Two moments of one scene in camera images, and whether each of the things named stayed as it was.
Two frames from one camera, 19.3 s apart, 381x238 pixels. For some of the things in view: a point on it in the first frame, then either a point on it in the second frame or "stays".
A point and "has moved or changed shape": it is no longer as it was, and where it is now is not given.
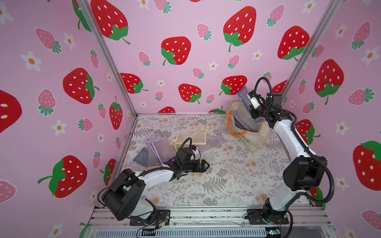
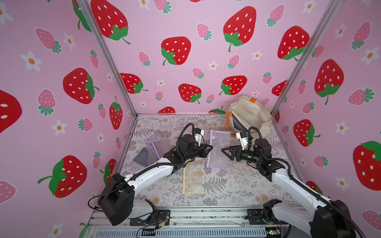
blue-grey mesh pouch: x=244 y=113 -> x=238 y=125
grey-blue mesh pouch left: x=142 y=157 stays
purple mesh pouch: x=160 y=149 stays
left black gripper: x=197 y=169 -> x=203 y=152
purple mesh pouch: x=214 y=141 has moved or changed shape
